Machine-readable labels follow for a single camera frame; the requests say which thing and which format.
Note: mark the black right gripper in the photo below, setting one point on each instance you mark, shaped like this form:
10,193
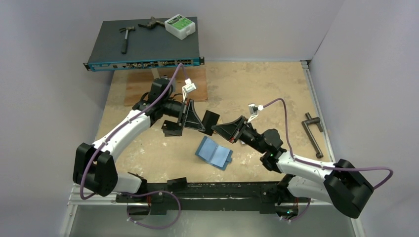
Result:
240,129

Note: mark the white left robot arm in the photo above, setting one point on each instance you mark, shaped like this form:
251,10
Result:
94,167

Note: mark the brown wooden board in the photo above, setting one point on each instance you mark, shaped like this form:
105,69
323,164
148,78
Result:
139,82

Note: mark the black handled hammer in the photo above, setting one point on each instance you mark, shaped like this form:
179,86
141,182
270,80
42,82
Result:
127,30

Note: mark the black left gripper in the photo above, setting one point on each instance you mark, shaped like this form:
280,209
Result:
188,117

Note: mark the black credit card stack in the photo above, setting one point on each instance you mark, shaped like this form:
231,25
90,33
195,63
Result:
171,129

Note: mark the black block on base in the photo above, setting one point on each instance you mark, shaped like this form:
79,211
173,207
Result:
178,184

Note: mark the white green plastic box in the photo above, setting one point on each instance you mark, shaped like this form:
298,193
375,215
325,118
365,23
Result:
181,27

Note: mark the blue leather card holder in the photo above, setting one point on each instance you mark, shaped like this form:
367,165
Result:
213,153

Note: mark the grey metal pipe handle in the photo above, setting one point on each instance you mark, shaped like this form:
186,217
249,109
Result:
306,126

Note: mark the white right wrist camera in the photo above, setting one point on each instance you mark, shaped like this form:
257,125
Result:
254,111

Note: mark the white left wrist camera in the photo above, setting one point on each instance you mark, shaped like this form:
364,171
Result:
187,88

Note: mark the dark metal clamp tool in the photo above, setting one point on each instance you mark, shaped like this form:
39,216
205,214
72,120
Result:
152,23

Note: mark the blue network switch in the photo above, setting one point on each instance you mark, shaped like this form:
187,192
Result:
147,49

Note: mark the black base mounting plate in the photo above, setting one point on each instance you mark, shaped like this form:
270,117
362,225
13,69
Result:
268,197

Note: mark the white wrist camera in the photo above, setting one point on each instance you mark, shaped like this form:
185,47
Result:
254,111
187,88

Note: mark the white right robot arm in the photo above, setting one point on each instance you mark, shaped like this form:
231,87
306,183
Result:
337,183

